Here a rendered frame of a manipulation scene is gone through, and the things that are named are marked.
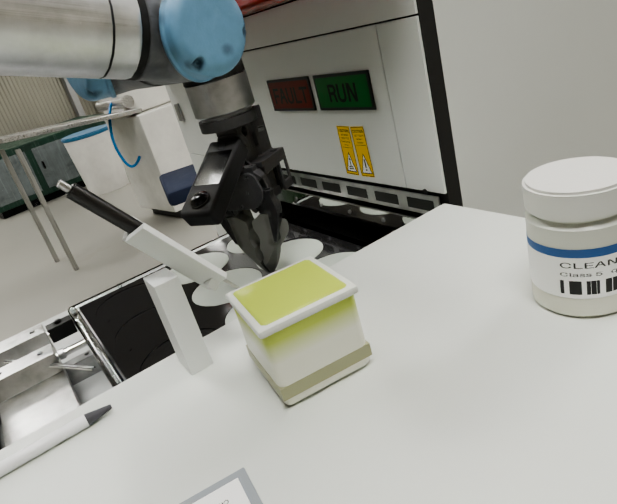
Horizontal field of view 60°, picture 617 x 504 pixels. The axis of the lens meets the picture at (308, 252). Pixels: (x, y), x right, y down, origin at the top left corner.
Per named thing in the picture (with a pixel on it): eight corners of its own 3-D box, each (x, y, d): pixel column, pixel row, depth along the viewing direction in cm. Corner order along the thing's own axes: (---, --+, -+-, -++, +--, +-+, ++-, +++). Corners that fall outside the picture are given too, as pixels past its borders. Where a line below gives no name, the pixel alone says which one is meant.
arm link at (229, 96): (224, 79, 58) (167, 93, 62) (237, 120, 60) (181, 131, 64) (256, 66, 64) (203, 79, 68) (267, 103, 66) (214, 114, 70)
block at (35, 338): (50, 339, 77) (40, 322, 75) (54, 347, 74) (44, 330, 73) (-9, 368, 73) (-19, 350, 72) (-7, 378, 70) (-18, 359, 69)
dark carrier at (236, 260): (270, 219, 94) (269, 216, 94) (405, 263, 66) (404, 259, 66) (80, 310, 80) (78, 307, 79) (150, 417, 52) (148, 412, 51)
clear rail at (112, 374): (78, 311, 81) (74, 303, 80) (155, 429, 51) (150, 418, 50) (69, 315, 80) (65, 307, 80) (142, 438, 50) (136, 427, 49)
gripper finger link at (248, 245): (285, 255, 76) (267, 195, 72) (266, 276, 71) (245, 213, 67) (267, 256, 77) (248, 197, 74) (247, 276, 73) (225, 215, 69)
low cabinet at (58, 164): (97, 161, 810) (78, 116, 782) (143, 163, 692) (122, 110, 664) (-28, 209, 711) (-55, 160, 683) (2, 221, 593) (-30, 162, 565)
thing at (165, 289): (234, 328, 49) (183, 193, 43) (253, 343, 45) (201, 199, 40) (173, 362, 46) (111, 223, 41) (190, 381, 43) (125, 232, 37)
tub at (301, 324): (330, 324, 45) (310, 253, 42) (378, 364, 38) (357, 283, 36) (250, 364, 43) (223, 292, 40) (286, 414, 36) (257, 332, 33)
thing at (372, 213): (281, 226, 103) (267, 180, 100) (456, 286, 68) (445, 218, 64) (274, 230, 103) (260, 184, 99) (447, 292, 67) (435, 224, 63)
